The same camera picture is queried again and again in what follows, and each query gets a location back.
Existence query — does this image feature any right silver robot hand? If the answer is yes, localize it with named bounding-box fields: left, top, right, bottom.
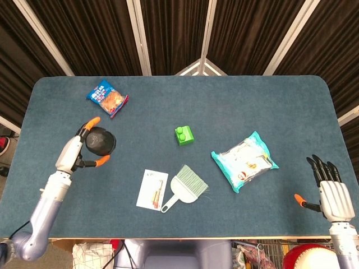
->
left=294, top=154, right=356, bottom=224

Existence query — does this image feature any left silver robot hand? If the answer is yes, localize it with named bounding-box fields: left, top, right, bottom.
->
left=54, top=117, right=111, bottom=174

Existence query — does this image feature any black round bowl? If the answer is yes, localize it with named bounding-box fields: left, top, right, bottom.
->
left=85, top=126, right=117, bottom=156

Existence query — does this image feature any red shoe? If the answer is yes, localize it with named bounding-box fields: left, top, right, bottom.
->
left=0, top=136, right=11, bottom=156

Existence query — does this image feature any blue bread snack packet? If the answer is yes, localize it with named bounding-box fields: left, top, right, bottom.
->
left=86, top=79, right=130, bottom=119

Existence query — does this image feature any white illustrated postcard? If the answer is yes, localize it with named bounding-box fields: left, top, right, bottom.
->
left=136, top=169, right=169, bottom=211

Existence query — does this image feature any teal clear snack bag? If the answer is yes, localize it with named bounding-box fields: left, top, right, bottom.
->
left=210, top=131, right=280, bottom=194

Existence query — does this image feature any patterned plastic bag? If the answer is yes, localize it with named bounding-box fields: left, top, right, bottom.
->
left=234, top=246, right=281, bottom=269

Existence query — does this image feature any white checked cloth bag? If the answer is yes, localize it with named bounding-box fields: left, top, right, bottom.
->
left=72, top=242, right=114, bottom=269

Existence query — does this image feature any brown pleated screen panel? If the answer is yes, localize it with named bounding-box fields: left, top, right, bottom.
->
left=273, top=0, right=359, bottom=118
left=0, top=0, right=68, bottom=127
left=134, top=0, right=210, bottom=76
left=22, top=0, right=144, bottom=76
left=207, top=0, right=306, bottom=76

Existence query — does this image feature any green toy building brick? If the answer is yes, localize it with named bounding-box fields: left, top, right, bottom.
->
left=174, top=126, right=196, bottom=147

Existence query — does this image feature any white brush with green bristles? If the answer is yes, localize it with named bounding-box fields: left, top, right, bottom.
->
left=160, top=164, right=210, bottom=214

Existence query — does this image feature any grey-blue robot torso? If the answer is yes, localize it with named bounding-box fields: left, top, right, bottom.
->
left=113, top=239, right=234, bottom=269

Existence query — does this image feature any blue felt table cover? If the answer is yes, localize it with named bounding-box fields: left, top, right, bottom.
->
left=0, top=75, right=359, bottom=239

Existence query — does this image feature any metal wire basket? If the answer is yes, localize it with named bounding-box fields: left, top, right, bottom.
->
left=232, top=239, right=333, bottom=269

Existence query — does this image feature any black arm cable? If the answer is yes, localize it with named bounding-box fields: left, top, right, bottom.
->
left=8, top=220, right=31, bottom=240

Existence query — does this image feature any white screen base frame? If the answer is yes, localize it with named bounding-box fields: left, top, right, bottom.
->
left=175, top=58, right=228, bottom=76

